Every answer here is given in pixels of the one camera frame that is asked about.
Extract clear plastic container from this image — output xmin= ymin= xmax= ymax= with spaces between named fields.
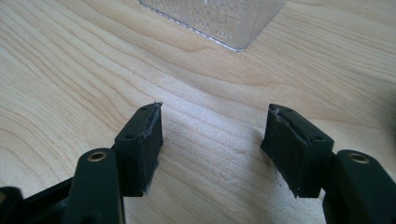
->
xmin=138 ymin=0 xmax=287 ymax=53

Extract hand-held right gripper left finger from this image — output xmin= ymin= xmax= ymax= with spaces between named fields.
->
xmin=113 ymin=102 xmax=164 ymax=198

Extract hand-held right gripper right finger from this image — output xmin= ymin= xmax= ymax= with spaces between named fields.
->
xmin=260 ymin=103 xmax=334 ymax=199

